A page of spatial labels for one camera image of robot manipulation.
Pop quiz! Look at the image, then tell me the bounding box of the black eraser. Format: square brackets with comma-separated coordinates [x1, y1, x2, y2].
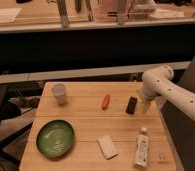
[126, 97, 137, 114]

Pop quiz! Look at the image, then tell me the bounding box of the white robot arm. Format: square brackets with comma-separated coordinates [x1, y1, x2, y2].
[138, 65, 195, 122]

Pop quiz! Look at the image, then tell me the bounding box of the orange carrot toy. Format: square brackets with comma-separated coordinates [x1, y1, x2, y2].
[102, 95, 110, 110]

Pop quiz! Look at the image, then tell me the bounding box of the clear plastic bottle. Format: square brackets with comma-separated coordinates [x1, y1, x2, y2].
[134, 127, 149, 169]

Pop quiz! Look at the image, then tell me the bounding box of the white sponge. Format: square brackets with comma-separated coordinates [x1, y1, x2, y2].
[97, 135, 118, 160]

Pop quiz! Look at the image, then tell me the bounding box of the white paper cup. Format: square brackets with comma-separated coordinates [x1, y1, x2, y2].
[51, 83, 67, 105]

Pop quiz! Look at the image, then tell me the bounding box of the green plate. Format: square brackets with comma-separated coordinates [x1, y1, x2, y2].
[36, 120, 75, 158]

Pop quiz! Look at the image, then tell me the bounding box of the black chair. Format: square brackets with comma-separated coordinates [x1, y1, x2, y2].
[0, 84, 32, 166]

